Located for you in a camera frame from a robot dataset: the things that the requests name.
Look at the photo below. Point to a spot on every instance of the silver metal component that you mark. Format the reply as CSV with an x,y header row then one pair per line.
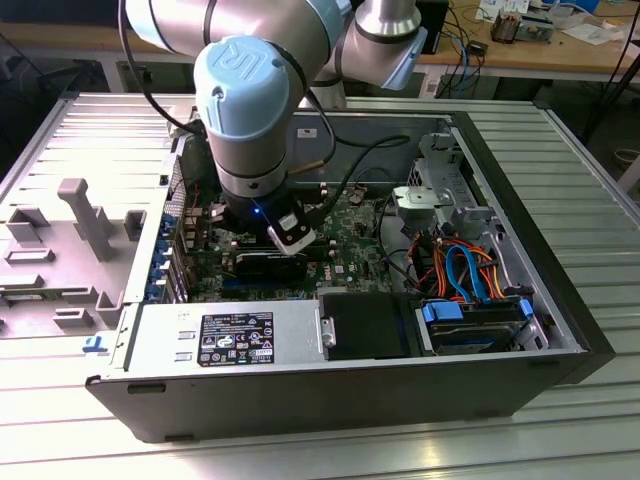
x,y
537,30

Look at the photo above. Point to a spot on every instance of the grey power supply unit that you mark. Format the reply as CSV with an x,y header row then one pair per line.
x,y
295,335

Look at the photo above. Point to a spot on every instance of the green motherboard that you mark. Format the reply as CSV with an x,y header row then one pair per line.
x,y
350,250

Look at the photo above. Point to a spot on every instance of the black open PC case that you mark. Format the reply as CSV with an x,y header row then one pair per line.
x,y
300,400

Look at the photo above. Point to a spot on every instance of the blue plastic latch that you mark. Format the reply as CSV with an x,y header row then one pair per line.
x,y
92,344

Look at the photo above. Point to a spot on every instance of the black computer case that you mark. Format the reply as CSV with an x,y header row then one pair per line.
x,y
60,12

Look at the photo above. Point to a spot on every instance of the small black box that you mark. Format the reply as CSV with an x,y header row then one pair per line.
x,y
477,48

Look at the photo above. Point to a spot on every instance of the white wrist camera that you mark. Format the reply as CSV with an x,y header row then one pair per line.
x,y
292,240

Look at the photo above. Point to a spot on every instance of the black graphics card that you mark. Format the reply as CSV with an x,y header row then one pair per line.
x,y
270,267

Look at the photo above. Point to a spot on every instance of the black RAM slot bank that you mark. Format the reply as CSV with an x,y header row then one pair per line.
x,y
252,246

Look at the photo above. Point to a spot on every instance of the hard disk in blue carrier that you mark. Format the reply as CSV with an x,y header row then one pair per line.
x,y
465,340

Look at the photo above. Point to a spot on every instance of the silver drive cage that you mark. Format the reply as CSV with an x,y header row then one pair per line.
x,y
450,175

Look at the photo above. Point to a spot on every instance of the white paper sheets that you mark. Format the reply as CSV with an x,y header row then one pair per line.
x,y
595,32

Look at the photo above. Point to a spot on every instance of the wooden desk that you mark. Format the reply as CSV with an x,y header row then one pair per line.
x,y
550,62

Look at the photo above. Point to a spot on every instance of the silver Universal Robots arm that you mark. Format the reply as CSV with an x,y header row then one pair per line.
x,y
250,100

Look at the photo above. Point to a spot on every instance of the tall black box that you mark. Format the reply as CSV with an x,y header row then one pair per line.
x,y
440,30

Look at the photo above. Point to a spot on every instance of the grey parts rack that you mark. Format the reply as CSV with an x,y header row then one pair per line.
x,y
90,225

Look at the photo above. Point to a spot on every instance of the silver metal bracket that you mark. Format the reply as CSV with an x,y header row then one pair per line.
x,y
415,200

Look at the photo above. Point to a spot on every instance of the brown metal heatsink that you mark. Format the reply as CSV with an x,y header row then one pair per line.
x,y
505,27

